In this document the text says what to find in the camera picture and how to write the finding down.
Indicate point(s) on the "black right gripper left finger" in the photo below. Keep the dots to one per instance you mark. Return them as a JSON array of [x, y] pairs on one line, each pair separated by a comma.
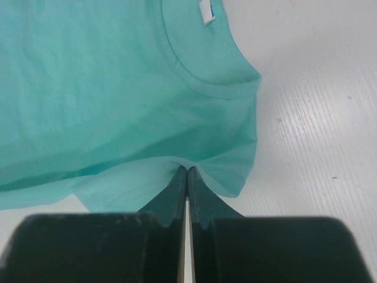
[[144, 246]]

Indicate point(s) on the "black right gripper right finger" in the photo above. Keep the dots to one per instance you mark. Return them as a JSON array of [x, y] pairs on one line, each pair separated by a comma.
[[229, 247]]

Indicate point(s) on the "teal t shirt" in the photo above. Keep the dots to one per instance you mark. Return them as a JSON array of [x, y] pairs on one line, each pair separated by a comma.
[[105, 100]]

